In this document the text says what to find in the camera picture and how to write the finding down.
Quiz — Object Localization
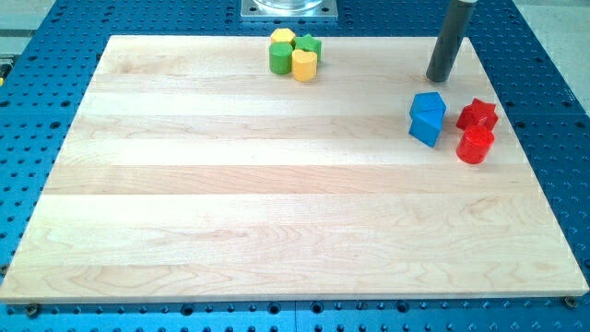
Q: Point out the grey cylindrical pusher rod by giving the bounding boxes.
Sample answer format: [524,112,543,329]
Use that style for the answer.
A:
[426,0,478,83]

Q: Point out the blue cube block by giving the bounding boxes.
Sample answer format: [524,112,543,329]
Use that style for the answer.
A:
[408,111,444,148]

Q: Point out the blue pentagon block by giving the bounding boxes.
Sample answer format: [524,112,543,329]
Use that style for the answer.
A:
[409,91,447,117]

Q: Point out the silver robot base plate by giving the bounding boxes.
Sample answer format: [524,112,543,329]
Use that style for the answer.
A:
[239,0,338,21]

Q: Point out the board stop bolt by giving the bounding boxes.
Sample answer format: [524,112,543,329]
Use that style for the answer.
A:
[563,296,578,309]
[24,303,40,318]

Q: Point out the yellow hexagon block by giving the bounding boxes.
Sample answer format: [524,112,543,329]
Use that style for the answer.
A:
[270,28,296,44]

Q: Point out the green cylinder block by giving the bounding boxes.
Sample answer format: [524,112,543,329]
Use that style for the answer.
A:
[268,41,293,75]

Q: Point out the green star block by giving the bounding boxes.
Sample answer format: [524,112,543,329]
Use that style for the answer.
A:
[294,34,323,62]

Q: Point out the red cylinder block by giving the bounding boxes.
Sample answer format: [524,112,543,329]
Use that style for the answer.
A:
[455,124,495,164]

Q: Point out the right board stop bolt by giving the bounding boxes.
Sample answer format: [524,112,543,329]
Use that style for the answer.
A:
[563,296,578,309]

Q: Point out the light wooden board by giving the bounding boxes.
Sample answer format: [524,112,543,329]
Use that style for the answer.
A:
[1,35,588,303]

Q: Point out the red star block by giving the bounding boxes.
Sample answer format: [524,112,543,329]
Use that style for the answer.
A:
[455,98,499,131]

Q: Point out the left board stop bolt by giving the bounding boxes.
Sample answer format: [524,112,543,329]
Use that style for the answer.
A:
[24,303,40,318]

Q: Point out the yellow heart block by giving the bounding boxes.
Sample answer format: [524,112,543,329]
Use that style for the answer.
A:
[291,49,317,82]

